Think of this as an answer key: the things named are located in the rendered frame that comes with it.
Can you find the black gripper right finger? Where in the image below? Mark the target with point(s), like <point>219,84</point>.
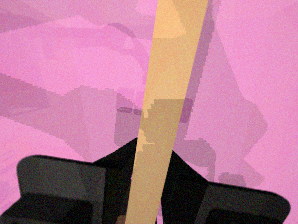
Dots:
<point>188,197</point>

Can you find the long tan wooden rail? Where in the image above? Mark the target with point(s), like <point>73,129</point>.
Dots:
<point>177,29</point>

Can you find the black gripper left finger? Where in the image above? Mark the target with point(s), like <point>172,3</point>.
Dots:
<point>104,182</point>

